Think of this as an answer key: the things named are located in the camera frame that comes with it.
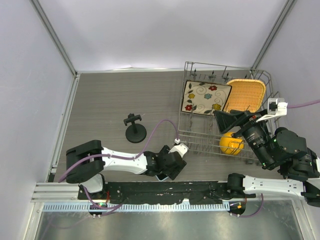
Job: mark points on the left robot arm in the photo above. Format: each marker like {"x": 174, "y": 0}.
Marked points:
{"x": 86, "y": 162}

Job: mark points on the black phone stand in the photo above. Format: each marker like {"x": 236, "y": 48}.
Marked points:
{"x": 135, "y": 132}

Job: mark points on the left aluminium frame post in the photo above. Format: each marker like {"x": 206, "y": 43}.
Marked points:
{"x": 53, "y": 35}

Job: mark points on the blue-cased smartphone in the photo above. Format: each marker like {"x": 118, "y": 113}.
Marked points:
{"x": 161, "y": 177}

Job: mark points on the grey wire dish rack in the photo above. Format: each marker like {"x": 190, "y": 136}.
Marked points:
{"x": 200, "y": 132}

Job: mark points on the floral square plate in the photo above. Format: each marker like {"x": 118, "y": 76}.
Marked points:
{"x": 203, "y": 98}

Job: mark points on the white slotted cable duct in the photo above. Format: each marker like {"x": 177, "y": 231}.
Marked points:
{"x": 183, "y": 207}

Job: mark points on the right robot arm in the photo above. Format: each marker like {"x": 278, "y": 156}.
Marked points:
{"x": 285, "y": 151}

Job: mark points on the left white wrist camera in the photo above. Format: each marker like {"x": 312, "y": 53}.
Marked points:
{"x": 179, "y": 147}

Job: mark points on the right aluminium frame post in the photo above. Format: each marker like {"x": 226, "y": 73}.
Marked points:
{"x": 280, "y": 20}

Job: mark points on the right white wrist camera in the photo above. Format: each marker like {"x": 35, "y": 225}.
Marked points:
{"x": 276, "y": 108}

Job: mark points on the aluminium frame post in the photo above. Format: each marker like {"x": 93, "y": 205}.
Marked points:
{"x": 280, "y": 20}
{"x": 53, "y": 35}

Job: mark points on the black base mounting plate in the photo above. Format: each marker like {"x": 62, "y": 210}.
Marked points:
{"x": 169, "y": 192}

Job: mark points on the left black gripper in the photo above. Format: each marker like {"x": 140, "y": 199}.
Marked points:
{"x": 171, "y": 173}

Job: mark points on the yellow bowl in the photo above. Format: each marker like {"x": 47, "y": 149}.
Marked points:
{"x": 230, "y": 145}

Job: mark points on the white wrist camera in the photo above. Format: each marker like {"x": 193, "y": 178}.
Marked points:
{"x": 276, "y": 108}
{"x": 179, "y": 147}

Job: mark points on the orange woven basket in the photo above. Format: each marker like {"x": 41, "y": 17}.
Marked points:
{"x": 245, "y": 95}

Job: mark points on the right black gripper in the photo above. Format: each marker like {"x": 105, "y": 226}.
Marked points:
{"x": 225, "y": 120}

